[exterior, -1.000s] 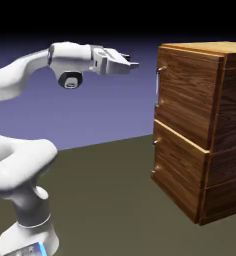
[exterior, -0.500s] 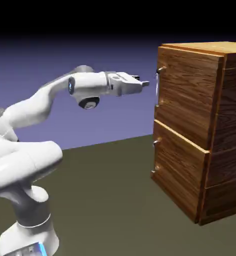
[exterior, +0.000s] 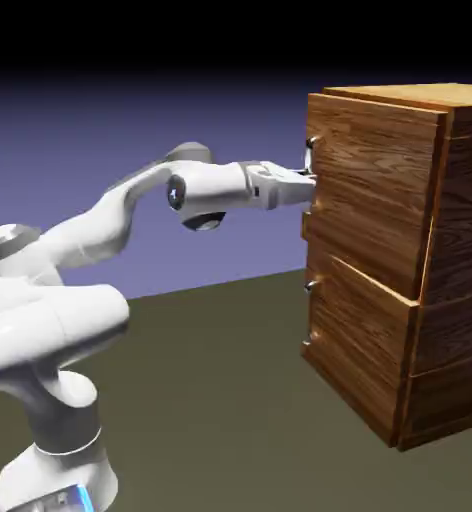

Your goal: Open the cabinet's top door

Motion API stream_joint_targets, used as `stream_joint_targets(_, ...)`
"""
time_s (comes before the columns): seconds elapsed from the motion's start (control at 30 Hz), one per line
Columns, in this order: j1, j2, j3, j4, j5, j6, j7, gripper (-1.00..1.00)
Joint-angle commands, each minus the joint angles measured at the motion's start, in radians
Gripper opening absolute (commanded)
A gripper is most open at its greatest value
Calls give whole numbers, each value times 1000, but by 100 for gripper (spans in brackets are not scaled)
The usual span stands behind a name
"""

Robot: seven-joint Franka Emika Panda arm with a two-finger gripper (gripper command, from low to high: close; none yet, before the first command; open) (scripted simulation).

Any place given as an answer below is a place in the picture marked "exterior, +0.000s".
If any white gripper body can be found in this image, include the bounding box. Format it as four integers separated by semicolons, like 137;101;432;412
264;161;318;212

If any curved silver metal handle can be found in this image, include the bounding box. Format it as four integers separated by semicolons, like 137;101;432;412
304;134;322;210
302;278;322;348

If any wooden cabinet door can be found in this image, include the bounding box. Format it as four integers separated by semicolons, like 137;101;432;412
300;92;449;302
299;236;422;448

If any wooden cabinet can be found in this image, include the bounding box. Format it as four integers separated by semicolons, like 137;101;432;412
299;82;472;453

